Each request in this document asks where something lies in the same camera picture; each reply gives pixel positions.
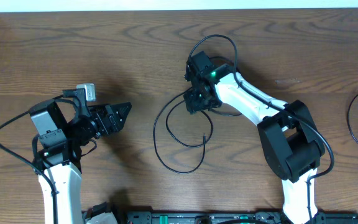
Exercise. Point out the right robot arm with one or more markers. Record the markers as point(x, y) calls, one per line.
point(291, 147)

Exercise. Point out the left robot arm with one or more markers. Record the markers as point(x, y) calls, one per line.
point(57, 150)

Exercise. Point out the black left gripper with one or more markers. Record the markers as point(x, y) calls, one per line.
point(115, 124)

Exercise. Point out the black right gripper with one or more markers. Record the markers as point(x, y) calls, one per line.
point(192, 105)

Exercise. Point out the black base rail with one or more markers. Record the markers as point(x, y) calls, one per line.
point(228, 217)

